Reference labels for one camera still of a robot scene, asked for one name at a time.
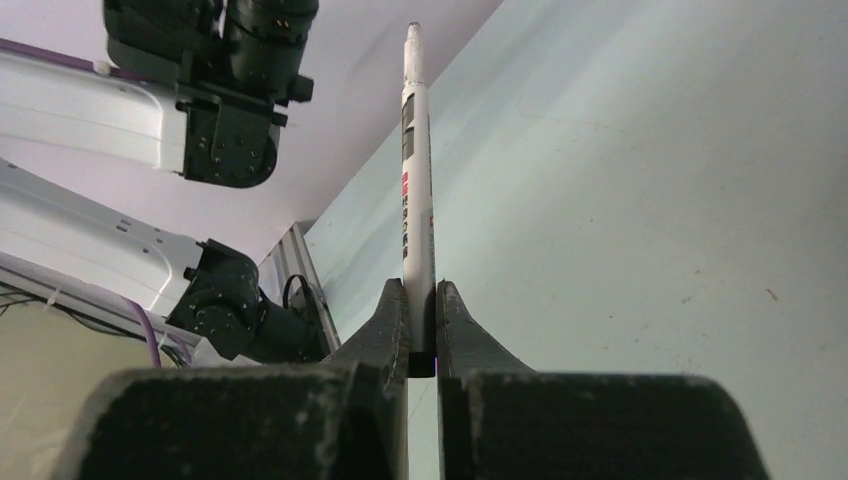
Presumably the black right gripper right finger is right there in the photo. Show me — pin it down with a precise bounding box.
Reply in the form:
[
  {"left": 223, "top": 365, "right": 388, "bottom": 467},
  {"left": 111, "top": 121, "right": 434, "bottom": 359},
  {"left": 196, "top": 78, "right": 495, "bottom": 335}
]
[{"left": 435, "top": 281, "right": 768, "bottom": 479}]

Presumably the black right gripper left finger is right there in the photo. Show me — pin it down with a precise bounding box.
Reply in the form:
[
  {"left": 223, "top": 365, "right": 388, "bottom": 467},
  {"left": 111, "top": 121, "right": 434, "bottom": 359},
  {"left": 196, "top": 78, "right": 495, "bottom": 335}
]
[{"left": 56, "top": 279, "right": 409, "bottom": 479}]

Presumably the white whiteboard marker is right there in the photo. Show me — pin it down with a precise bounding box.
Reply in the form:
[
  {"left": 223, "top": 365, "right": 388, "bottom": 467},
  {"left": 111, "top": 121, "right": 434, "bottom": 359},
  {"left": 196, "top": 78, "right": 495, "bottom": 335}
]
[{"left": 401, "top": 22, "right": 436, "bottom": 378}]

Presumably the aluminium frame rail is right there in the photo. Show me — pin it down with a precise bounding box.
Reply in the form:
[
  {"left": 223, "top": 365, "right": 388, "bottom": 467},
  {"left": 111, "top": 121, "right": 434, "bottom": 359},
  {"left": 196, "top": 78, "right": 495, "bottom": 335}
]
[{"left": 258, "top": 222, "right": 341, "bottom": 357}]

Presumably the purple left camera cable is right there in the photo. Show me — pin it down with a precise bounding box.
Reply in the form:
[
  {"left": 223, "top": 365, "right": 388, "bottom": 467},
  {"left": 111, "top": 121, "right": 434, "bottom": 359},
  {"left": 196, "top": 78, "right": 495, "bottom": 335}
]
[{"left": 0, "top": 36, "right": 193, "bottom": 370}]

